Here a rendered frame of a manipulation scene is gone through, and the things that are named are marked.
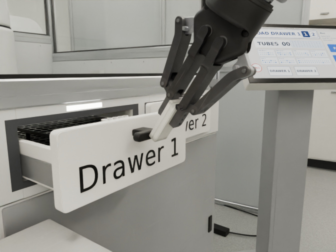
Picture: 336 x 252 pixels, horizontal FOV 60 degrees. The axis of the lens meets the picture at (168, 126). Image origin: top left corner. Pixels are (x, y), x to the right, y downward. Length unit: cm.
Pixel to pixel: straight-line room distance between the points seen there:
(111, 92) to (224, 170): 172
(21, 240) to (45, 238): 3
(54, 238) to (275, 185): 106
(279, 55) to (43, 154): 99
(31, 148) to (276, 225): 118
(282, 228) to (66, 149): 122
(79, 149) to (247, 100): 176
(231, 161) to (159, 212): 144
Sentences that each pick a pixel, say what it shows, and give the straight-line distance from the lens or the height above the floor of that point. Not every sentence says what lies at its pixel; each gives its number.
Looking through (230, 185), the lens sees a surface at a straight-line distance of 226.
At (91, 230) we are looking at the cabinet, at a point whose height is 68.
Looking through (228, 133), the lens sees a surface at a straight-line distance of 216.
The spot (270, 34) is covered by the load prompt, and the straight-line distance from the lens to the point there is 132.
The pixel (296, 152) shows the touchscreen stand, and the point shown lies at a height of 66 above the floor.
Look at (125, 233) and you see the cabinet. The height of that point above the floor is 63.
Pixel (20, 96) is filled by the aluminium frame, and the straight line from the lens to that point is 50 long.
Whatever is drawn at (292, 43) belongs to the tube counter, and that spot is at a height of 111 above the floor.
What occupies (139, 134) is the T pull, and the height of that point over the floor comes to 91.
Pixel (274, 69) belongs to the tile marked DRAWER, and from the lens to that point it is 119.
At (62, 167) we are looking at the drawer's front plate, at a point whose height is 88.
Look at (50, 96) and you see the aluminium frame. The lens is 52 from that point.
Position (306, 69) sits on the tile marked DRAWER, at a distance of 125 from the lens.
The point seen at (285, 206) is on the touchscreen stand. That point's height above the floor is 41.
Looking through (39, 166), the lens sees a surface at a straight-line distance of 47.
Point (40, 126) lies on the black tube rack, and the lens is 61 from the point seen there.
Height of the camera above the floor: 100
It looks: 11 degrees down
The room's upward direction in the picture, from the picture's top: straight up
